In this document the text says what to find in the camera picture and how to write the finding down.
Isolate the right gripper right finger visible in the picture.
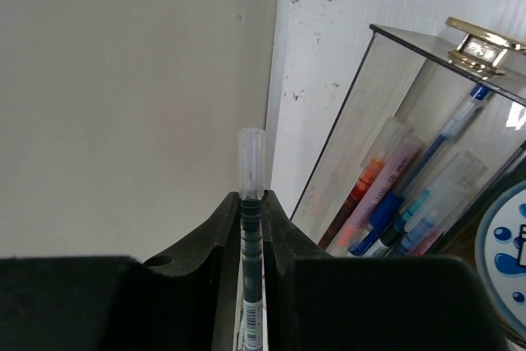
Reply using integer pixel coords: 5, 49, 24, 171
262, 192, 507, 350

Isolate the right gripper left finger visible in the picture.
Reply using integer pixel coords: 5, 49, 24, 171
1, 192, 240, 350

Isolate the pink barrel pen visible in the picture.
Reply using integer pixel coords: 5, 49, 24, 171
326, 136, 422, 256

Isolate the black pen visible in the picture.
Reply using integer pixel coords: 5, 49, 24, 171
238, 127, 265, 350

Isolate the orange red pen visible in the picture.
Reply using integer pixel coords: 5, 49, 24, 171
318, 117, 408, 250

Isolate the red blue pen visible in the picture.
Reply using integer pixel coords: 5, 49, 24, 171
353, 150, 485, 257

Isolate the clear compartment organizer box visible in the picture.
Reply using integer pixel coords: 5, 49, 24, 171
292, 17, 525, 257

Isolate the gold binder clip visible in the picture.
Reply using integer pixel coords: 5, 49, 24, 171
445, 16, 525, 80

